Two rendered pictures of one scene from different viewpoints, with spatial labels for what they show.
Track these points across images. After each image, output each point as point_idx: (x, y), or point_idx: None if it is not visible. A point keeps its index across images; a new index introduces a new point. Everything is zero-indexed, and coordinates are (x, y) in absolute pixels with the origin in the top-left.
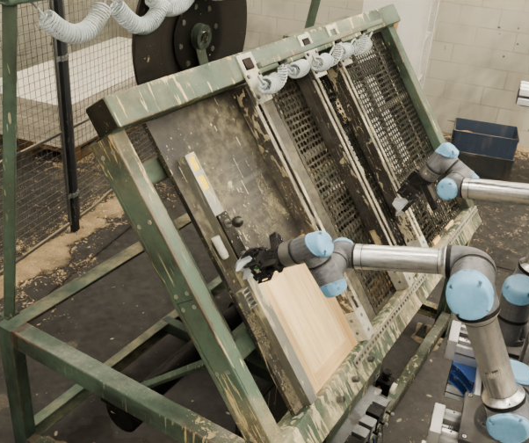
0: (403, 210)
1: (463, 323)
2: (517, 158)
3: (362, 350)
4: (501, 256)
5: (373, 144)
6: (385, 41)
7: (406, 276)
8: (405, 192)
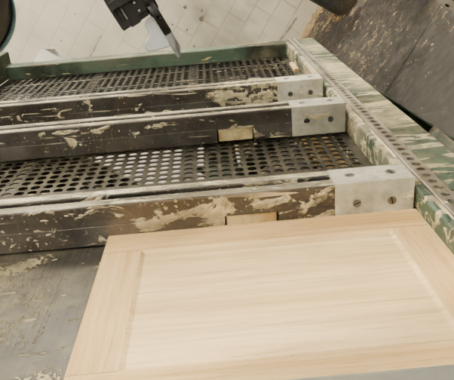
0: (167, 30)
1: None
2: None
3: (437, 197)
4: (383, 76)
5: (94, 99)
6: (24, 78)
7: (323, 102)
8: (127, 11)
